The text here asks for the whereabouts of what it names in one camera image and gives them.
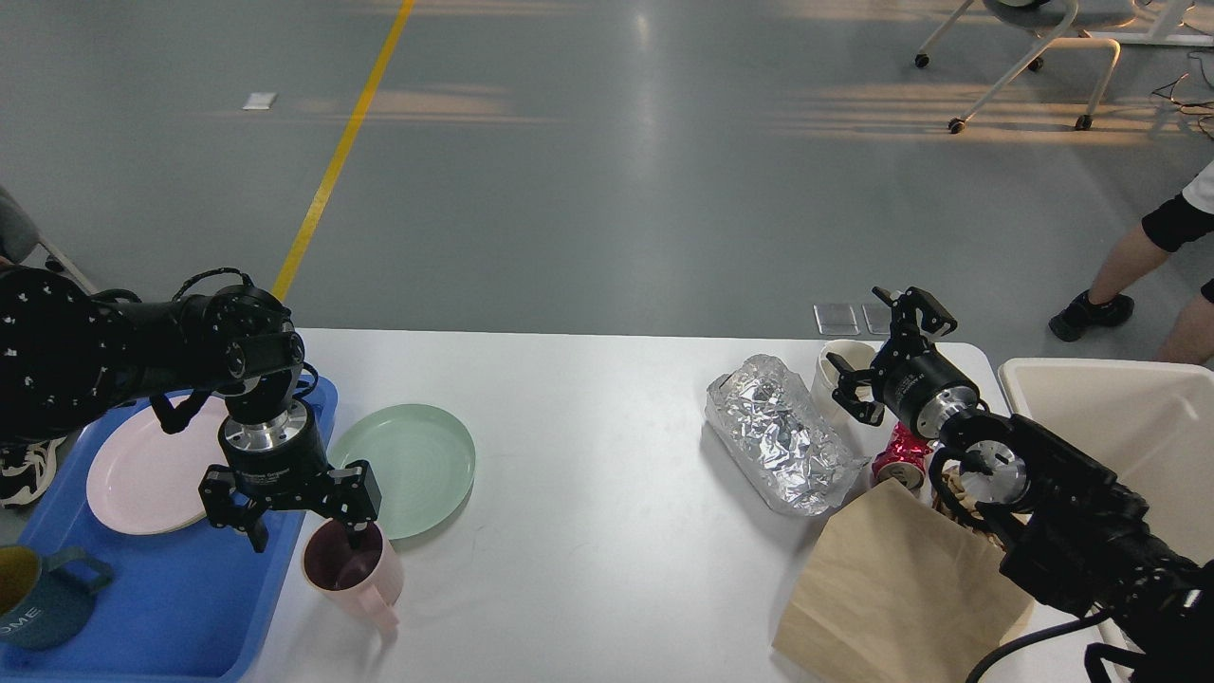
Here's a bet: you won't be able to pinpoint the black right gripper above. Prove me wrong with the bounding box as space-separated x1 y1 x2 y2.
826 286 981 440

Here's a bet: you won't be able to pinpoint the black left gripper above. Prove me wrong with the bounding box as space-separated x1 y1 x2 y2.
198 399 382 553

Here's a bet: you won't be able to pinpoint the white paper cup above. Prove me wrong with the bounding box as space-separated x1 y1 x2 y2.
810 338 877 428

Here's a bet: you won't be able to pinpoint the pink mug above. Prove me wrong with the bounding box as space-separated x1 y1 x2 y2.
301 520 404 641

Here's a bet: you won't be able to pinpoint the light green plate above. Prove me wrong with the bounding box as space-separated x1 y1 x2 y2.
328 403 476 541

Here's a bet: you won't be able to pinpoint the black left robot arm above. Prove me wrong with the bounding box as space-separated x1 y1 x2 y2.
1 267 381 552

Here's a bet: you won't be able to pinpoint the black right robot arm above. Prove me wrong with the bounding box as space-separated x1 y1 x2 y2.
828 286 1213 682

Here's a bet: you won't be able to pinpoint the right metal floor plate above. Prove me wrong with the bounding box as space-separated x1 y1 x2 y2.
861 302 892 338

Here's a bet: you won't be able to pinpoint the metal floor plate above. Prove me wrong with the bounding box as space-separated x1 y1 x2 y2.
861 302 892 338
815 304 861 337

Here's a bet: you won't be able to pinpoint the left metal floor plate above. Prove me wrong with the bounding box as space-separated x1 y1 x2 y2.
815 304 861 337

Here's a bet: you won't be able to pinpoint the crushed red can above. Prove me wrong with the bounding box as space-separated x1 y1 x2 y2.
869 422 934 494

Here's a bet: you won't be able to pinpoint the crumpled brown paper ball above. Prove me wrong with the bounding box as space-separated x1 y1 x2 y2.
932 466 1006 552

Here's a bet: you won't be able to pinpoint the crumpled aluminium foil container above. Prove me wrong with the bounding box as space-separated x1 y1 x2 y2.
704 354 867 516

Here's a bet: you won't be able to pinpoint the blue plastic tray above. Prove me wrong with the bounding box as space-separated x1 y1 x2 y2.
1 399 304 682

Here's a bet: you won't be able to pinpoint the pink plate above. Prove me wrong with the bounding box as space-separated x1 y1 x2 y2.
86 397 229 536

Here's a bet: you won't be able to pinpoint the brown paper bag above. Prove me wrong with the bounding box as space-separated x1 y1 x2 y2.
773 483 1032 682

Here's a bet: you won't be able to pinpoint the seated person at left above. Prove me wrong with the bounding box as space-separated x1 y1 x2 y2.
1 437 66 510

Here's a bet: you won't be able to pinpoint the teal mug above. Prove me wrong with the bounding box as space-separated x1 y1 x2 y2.
1 545 117 650

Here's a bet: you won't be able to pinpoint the beige plastic bin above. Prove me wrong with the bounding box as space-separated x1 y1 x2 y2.
999 358 1213 563

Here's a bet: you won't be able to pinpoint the person in white shorts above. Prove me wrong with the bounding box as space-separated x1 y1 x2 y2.
1048 163 1213 366

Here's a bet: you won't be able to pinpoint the grey chair at left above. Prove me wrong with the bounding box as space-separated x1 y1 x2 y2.
1 186 100 294

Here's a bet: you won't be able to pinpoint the white rolling chair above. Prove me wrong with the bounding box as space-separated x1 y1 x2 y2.
913 0 1122 133

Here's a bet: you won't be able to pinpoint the black floor cables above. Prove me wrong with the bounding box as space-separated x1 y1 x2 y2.
1150 47 1214 141

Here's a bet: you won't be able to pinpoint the white desk frame background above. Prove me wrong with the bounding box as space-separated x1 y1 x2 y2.
1084 1 1213 49

